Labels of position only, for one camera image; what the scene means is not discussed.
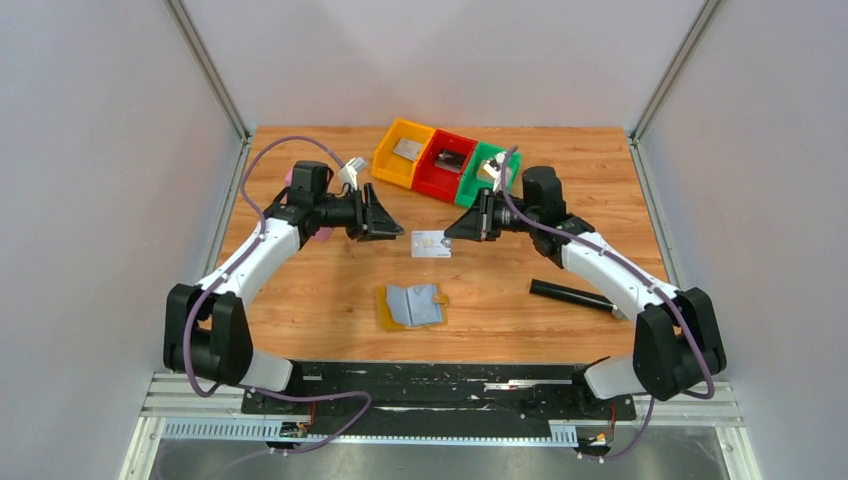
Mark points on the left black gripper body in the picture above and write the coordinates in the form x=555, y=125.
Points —
x=363, y=212

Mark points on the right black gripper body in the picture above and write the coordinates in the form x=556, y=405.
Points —
x=486, y=216

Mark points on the yellow leather card holder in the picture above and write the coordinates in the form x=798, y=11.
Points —
x=400, y=308

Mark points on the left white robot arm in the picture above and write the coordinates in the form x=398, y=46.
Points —
x=206, y=326

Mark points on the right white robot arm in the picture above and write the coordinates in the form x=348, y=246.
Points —
x=677, y=342

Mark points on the dark card in red bin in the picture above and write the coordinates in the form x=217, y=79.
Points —
x=450, y=161

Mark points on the silver card in yellow bin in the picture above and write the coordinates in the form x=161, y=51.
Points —
x=408, y=149

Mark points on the pink wedge stand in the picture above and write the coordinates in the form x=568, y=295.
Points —
x=323, y=234

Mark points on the green plastic bin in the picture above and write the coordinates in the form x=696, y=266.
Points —
x=474, y=176

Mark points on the red plastic bin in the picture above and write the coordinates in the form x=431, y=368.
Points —
x=435, y=182

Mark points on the yellow plastic bin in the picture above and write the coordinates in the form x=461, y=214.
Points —
x=391, y=168

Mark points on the black cylinder on table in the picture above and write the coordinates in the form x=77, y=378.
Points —
x=571, y=295

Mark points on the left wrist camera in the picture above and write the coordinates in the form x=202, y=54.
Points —
x=350, y=170

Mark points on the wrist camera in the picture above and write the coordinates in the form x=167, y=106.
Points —
x=350, y=170
x=493, y=166

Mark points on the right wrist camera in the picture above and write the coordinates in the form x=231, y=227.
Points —
x=493, y=166

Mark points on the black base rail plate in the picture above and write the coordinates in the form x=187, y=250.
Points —
x=442, y=400

